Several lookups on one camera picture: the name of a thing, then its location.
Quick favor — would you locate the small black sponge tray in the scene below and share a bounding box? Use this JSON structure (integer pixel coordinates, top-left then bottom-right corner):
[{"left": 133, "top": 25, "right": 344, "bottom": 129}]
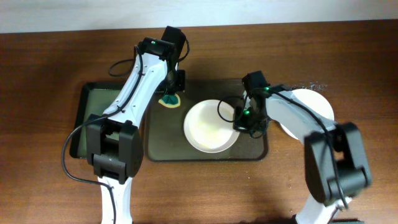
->
[{"left": 69, "top": 82, "right": 124, "bottom": 159}]

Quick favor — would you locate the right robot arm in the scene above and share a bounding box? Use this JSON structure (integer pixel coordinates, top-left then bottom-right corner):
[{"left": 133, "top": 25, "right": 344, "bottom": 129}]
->
[{"left": 234, "top": 85, "right": 373, "bottom": 223}]

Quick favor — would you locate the brown plastic serving tray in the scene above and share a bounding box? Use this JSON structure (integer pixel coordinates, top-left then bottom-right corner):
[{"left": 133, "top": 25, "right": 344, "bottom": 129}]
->
[{"left": 143, "top": 79, "right": 269, "bottom": 162}]

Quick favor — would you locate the white plate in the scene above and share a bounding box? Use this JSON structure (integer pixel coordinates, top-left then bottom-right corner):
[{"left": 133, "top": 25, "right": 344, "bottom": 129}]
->
[
  {"left": 183, "top": 100, "right": 239, "bottom": 154},
  {"left": 279, "top": 89, "right": 335, "bottom": 143}
]

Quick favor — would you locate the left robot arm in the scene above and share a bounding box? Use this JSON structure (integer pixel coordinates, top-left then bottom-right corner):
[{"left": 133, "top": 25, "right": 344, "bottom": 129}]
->
[{"left": 86, "top": 36, "right": 189, "bottom": 223}]

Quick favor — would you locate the green and yellow sponge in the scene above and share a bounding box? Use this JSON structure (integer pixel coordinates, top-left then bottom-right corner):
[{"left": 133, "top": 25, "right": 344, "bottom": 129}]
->
[{"left": 158, "top": 93, "right": 181, "bottom": 108}]

